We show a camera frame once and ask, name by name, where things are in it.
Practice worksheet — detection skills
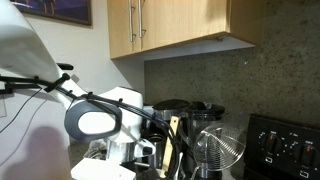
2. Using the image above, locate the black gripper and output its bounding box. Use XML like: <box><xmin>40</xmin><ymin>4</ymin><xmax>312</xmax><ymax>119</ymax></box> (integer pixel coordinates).
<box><xmin>120</xmin><ymin>160</ymin><xmax>139</xmax><ymax>174</ymax></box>

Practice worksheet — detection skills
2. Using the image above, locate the steel tumbler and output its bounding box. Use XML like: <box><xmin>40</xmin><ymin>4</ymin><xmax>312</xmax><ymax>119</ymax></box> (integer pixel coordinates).
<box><xmin>146</xmin><ymin>133</ymin><xmax>166</xmax><ymax>169</ymax></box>

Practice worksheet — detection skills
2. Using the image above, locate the wooden spatula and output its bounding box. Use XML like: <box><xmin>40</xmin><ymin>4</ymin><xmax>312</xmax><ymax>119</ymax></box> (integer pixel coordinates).
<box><xmin>161</xmin><ymin>116</ymin><xmax>181</xmax><ymax>179</ymax></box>

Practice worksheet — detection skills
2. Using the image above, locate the white plastic spoon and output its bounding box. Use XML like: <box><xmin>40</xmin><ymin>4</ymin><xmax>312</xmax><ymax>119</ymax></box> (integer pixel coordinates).
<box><xmin>173</xmin><ymin>152</ymin><xmax>185</xmax><ymax>180</ymax></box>

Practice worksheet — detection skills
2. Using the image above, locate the steel black coffee maker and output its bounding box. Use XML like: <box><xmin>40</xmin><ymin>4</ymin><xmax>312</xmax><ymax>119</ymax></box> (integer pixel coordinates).
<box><xmin>151</xmin><ymin>99</ymin><xmax>191</xmax><ymax>168</ymax></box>

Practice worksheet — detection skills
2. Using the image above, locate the black lidded blender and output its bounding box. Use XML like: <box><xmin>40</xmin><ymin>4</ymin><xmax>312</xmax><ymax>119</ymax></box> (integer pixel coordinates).
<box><xmin>184</xmin><ymin>101</ymin><xmax>228</xmax><ymax>180</ymax></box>

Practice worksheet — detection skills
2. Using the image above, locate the wooden upper cabinet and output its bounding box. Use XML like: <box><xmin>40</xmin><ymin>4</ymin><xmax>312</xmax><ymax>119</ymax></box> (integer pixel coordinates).
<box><xmin>107</xmin><ymin>0</ymin><xmax>268</xmax><ymax>60</ymax></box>

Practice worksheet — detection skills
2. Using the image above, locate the black electric stove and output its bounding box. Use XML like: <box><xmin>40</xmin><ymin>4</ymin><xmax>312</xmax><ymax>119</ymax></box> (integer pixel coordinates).
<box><xmin>243</xmin><ymin>113</ymin><xmax>320</xmax><ymax>180</ymax></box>

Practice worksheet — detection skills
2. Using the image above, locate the dark framed picture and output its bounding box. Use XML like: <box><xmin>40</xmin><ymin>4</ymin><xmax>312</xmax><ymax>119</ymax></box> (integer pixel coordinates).
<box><xmin>9</xmin><ymin>0</ymin><xmax>93</xmax><ymax>27</ymax></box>

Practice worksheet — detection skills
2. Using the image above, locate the thin black hanging cable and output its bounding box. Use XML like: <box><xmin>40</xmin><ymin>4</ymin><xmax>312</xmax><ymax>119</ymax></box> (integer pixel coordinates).
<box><xmin>0</xmin><ymin>87</ymin><xmax>44</xmax><ymax>135</ymax></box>

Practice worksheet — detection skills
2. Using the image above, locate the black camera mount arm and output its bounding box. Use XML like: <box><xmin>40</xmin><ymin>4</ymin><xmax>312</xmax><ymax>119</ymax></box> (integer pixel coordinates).
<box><xmin>0</xmin><ymin>63</ymin><xmax>75</xmax><ymax>96</ymax></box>

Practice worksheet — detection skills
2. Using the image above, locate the steel cabinet handle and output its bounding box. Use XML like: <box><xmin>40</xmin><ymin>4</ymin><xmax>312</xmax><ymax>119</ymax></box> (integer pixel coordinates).
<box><xmin>128</xmin><ymin>0</ymin><xmax>137</xmax><ymax>43</ymax></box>
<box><xmin>137</xmin><ymin>0</ymin><xmax>147</xmax><ymax>39</ymax></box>

